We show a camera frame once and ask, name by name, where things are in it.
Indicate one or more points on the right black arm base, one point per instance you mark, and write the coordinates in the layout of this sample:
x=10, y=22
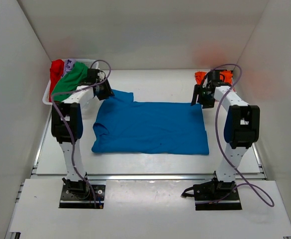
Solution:
x=214, y=195

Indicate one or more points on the blue t shirt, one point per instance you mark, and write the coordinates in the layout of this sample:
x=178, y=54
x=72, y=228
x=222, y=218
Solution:
x=124, y=125

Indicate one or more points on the red t shirt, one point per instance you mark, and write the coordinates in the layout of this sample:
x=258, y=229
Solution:
x=56, y=72

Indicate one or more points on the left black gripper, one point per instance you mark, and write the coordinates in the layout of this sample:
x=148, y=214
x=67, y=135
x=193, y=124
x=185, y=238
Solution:
x=109, y=92

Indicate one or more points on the lilac t shirt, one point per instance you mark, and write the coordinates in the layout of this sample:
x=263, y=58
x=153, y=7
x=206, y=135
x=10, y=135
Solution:
x=68, y=66

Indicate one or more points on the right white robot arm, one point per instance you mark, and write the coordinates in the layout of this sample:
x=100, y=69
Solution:
x=241, y=127

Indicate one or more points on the folded orange t shirt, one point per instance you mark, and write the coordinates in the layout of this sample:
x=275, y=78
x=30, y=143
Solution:
x=200, y=77

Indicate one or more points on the green t shirt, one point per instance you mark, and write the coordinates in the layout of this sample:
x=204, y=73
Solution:
x=70, y=81

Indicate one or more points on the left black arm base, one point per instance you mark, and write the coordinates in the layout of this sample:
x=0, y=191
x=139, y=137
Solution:
x=78, y=195

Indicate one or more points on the aluminium rail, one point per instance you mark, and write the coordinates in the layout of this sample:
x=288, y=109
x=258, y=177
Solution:
x=50, y=159

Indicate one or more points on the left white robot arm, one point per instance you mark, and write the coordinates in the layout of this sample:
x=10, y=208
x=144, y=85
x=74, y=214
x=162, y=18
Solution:
x=67, y=125

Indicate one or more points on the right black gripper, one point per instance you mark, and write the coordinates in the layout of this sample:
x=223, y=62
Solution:
x=198, y=90

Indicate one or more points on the white plastic basket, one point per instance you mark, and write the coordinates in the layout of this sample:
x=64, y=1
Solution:
x=47, y=95

